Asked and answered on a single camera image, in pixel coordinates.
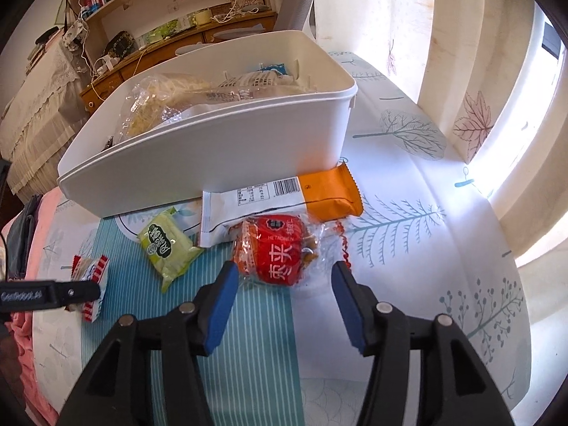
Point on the patterned tablecloth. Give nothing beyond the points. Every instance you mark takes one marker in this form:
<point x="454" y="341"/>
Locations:
<point x="426" y="241"/>

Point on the pink bed quilt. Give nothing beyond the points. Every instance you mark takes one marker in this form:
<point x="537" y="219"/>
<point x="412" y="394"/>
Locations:
<point x="17" y="356"/>

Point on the orange white snack pack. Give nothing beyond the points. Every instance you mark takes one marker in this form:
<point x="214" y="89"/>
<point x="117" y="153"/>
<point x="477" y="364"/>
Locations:
<point x="323" y="196"/>

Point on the red white small sachet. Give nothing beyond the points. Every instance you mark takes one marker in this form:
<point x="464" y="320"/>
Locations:
<point x="91" y="274"/>

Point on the red date walnut pack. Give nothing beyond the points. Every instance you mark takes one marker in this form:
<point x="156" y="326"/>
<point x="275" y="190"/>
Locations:
<point x="274" y="249"/>

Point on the white plastic storage bin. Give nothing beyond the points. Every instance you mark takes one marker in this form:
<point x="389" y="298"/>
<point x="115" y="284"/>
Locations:
<point x="241" y="144"/>

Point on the navy folded trousers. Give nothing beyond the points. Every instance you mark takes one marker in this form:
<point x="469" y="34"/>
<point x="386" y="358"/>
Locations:
<point x="20" y="237"/>

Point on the yellow mug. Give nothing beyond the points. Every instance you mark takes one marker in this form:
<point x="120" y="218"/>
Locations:
<point x="202" y="17"/>

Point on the green pineapple cake pack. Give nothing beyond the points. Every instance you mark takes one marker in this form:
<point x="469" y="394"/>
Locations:
<point x="167" y="247"/>

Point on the lace covered piano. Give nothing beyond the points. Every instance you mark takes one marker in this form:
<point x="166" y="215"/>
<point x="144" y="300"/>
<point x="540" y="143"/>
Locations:
<point x="43" y="119"/>

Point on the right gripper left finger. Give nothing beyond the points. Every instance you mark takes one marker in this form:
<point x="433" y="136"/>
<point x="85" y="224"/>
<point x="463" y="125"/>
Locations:
<point x="115" y="386"/>

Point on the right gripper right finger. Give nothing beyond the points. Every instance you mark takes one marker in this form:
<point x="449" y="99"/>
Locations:
<point x="455" y="386"/>

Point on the blue candy pack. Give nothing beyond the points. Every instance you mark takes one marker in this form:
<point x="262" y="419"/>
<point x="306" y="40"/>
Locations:
<point x="279" y="69"/>

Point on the wooden desk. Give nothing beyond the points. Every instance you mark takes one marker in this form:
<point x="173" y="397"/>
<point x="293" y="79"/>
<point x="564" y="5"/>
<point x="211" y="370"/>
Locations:
<point x="101" y="88"/>

